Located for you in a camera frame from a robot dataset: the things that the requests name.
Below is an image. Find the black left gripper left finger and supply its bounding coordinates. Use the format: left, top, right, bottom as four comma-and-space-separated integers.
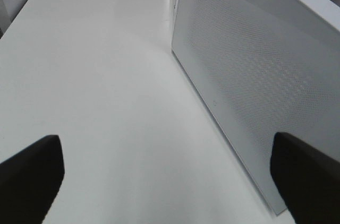
1, 135, 65, 223

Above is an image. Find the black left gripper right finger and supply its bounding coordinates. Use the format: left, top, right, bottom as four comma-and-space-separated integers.
270, 132, 339, 223

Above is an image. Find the white microwave door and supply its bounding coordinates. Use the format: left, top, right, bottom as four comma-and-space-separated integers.
172, 0, 339, 214

